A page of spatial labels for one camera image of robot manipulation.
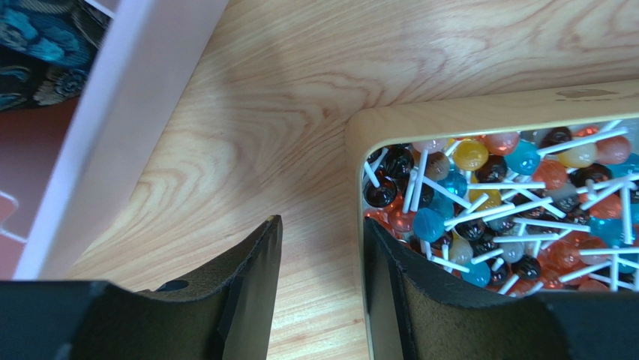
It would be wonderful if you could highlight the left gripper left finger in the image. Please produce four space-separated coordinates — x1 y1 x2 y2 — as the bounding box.
74 215 283 359

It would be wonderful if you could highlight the gold tin of lollipops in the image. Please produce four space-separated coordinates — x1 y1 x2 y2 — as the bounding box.
346 80 638 359

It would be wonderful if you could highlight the pink compartment organizer box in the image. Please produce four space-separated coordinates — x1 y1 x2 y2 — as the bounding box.
1 1 227 280

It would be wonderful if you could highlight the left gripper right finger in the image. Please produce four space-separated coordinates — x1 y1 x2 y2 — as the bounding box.
363 219 565 359

